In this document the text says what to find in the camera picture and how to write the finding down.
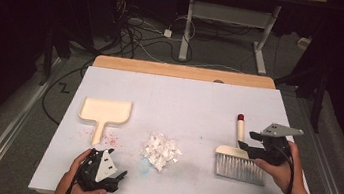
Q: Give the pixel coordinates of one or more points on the wooden table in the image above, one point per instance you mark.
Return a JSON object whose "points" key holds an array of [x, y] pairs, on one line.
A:
{"points": [[180, 71]]}

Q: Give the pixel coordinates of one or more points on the white power adapter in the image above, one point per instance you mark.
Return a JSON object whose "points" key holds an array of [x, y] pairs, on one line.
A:
{"points": [[167, 33]]}

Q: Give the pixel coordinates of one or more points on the small white box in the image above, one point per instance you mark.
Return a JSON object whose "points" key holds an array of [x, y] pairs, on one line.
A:
{"points": [[304, 43]]}

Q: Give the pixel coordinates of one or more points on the cream hand brush red tip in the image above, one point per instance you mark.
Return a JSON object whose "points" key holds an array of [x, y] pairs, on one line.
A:
{"points": [[238, 168]]}

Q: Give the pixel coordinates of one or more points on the person's right hand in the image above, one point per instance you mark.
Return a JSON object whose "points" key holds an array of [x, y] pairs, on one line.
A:
{"points": [[284, 175]]}

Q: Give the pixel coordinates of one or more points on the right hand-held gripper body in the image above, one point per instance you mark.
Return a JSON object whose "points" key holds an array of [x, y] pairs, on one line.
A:
{"points": [[274, 150]]}

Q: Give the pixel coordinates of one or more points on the white table mat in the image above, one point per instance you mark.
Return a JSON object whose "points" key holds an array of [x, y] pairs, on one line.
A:
{"points": [[193, 96]]}

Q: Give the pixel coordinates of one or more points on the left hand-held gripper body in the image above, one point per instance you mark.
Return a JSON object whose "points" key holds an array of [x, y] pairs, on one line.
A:
{"points": [[99, 171]]}

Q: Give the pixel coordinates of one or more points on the black metal stand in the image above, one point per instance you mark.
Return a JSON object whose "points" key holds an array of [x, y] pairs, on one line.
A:
{"points": [[46, 67], [318, 109]]}

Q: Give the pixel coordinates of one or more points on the white metal desk frame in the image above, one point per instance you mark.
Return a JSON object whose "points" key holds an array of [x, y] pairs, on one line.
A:
{"points": [[228, 14]]}

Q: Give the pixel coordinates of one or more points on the pile of white paper scraps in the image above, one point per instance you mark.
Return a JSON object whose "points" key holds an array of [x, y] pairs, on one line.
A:
{"points": [[161, 151]]}

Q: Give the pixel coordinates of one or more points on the cream plastic dustpan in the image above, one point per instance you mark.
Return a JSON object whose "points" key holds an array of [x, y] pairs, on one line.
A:
{"points": [[104, 110]]}

